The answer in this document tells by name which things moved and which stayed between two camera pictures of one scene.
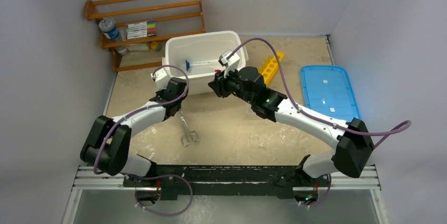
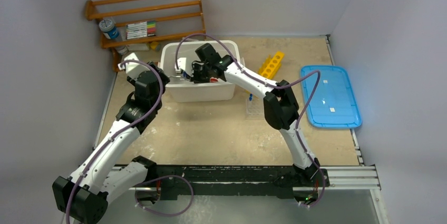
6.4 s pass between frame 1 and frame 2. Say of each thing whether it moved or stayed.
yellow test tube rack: stayed
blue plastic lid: stayed
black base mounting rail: stayed
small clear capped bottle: stayed
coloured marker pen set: stayed
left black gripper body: moved
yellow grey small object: stayed
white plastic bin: moved
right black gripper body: moved
